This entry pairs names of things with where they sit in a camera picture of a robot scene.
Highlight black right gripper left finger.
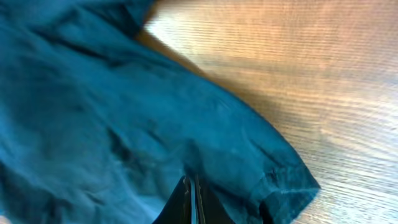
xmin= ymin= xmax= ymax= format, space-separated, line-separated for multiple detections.
xmin=153 ymin=176 xmax=192 ymax=224

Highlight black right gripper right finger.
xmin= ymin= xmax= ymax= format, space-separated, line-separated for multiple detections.
xmin=195 ymin=176 xmax=234 ymax=224

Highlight dark blue denim shorts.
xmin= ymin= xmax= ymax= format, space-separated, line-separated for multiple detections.
xmin=1 ymin=0 xmax=320 ymax=223

